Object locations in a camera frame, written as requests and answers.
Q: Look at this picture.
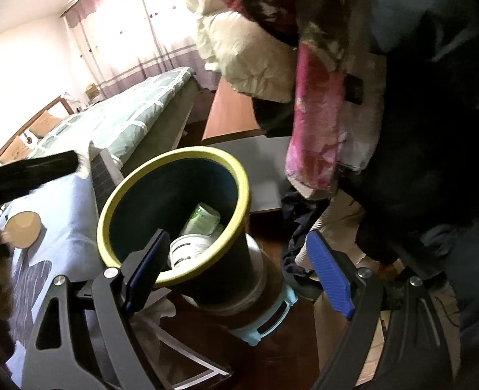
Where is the bed with green quilt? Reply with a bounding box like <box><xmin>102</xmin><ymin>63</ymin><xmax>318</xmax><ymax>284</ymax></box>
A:
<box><xmin>31</xmin><ymin>66</ymin><xmax>202</xmax><ymax>172</ymax></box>

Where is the black left hand gripper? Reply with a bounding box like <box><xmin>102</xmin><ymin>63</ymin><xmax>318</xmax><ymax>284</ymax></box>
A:
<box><xmin>0</xmin><ymin>150</ymin><xmax>79</xmax><ymax>205</ymax></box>

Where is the pink floral scarf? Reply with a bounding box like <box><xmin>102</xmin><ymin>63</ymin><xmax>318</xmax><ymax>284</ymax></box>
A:
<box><xmin>285</xmin><ymin>41</ymin><xmax>345</xmax><ymax>190</ymax></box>

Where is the yellow rimmed dark trash bin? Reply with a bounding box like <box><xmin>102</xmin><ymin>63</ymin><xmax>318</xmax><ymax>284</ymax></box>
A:
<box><xmin>97</xmin><ymin>146</ymin><xmax>255</xmax><ymax>306</ymax></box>

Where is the green plastic bottle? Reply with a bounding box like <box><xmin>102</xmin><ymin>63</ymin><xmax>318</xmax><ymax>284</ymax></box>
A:
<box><xmin>180</xmin><ymin>202</ymin><xmax>221</xmax><ymax>236</ymax></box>

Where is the pink white curtain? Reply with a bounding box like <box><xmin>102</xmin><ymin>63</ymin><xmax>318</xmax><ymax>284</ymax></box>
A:
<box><xmin>63</xmin><ymin>0</ymin><xmax>220</xmax><ymax>98</ymax></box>

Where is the white bottle grey lid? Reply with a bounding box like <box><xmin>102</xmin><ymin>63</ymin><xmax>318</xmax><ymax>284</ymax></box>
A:
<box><xmin>168</xmin><ymin>225</ymin><xmax>224</xmax><ymax>268</ymax></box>

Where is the white paper cup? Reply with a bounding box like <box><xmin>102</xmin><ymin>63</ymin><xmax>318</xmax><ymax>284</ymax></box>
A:
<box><xmin>4</xmin><ymin>211</ymin><xmax>42</xmax><ymax>249</ymax></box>

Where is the blue table cloth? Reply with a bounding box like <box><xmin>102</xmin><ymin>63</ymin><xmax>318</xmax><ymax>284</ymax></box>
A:
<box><xmin>0</xmin><ymin>174</ymin><xmax>102</xmax><ymax>385</ymax></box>

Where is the wooden headboard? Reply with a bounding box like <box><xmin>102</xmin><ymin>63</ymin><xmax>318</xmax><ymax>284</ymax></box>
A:
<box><xmin>0</xmin><ymin>97</ymin><xmax>74</xmax><ymax>166</ymax></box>

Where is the cream puffer jacket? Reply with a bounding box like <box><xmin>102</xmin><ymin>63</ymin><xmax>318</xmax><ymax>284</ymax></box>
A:
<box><xmin>186</xmin><ymin>0</ymin><xmax>296</xmax><ymax>103</ymax></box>

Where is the wooden top cabinet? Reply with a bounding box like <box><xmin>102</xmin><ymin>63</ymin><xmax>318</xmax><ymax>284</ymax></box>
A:
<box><xmin>201</xmin><ymin>78</ymin><xmax>290</xmax><ymax>212</ymax></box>

